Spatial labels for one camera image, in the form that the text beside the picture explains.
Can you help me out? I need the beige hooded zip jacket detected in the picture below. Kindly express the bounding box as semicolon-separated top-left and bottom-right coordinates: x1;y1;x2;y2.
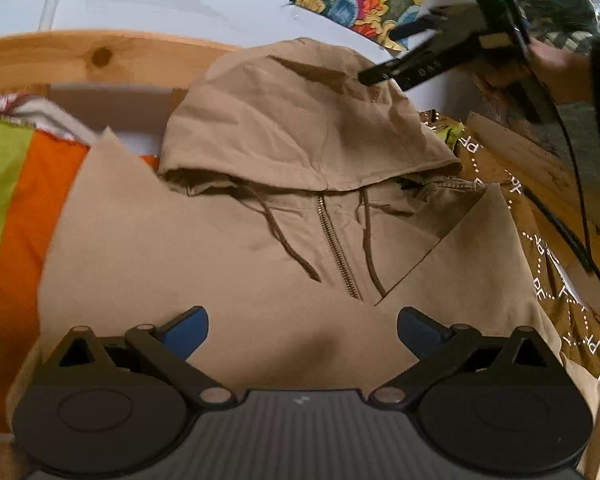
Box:
7;36;600;480

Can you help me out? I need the person's right hand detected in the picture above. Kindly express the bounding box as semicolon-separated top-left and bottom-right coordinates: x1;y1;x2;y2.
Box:
465;40;593;106

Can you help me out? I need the colourful patchwork brown bedsheet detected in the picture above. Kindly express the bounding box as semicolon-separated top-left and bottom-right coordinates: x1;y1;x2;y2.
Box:
0;91;600;480

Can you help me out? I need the wooden bed headboard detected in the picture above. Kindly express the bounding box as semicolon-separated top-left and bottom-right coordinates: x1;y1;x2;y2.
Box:
0;29;232;144

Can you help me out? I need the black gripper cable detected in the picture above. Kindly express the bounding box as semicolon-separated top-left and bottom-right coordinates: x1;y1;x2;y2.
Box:
521;74;600;311

